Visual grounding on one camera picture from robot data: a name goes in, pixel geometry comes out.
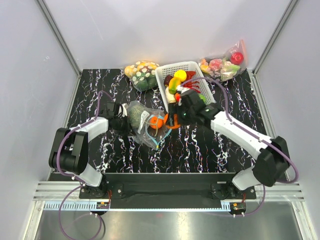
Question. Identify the aluminium frame rail left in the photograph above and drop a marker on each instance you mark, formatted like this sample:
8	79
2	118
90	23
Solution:
38	205

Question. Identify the yellow fake pear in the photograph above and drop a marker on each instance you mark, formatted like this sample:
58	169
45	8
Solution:
181	74

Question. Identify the white perforated plastic basket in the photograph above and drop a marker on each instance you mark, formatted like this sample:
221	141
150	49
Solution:
169	69

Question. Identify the red fake apple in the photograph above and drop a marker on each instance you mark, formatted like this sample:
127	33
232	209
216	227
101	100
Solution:
237	58

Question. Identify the red fake lobster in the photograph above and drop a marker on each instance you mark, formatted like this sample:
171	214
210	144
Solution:
191	84

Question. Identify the pink-dotted clear food bag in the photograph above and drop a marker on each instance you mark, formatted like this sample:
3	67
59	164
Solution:
219	66

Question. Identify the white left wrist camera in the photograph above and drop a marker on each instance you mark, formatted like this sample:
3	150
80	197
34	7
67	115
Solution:
123	110

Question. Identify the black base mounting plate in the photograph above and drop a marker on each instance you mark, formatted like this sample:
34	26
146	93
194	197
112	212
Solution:
172	189

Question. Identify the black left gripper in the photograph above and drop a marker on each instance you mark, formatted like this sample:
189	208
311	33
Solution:
128	127

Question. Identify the orange fake tomato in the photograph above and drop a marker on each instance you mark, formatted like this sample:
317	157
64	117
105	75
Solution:
156	122

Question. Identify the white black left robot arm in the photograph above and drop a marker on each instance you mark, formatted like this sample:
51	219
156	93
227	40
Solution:
70	149

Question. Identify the clear blue-zip food bag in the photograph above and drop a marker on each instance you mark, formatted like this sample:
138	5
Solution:
147	135

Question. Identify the aluminium frame rail right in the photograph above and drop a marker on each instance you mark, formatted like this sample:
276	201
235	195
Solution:
288	72

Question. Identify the aluminium frame rail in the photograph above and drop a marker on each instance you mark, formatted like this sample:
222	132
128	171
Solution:
288	72
38	205

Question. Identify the dark brown fake passionfruit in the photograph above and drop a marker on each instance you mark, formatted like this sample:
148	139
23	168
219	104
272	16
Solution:
167	80

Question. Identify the white slotted cable duct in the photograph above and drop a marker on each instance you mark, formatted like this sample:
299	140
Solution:
99	206

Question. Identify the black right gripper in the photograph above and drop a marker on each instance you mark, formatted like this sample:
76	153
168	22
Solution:
179	106

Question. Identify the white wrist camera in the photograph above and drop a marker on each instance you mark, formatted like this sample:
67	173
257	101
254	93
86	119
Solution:
183	91
123	110

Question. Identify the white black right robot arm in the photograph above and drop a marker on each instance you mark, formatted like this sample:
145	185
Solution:
271	155

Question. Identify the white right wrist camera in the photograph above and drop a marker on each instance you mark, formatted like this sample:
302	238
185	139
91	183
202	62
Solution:
183	91

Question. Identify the white-dotted clear food bag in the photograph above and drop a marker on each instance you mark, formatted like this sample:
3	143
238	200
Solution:
142	75

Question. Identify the green netted fake melon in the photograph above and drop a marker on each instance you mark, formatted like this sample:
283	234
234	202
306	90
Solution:
134	114

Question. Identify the green fake custard apple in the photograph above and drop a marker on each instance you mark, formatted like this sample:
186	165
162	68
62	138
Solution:
202	98

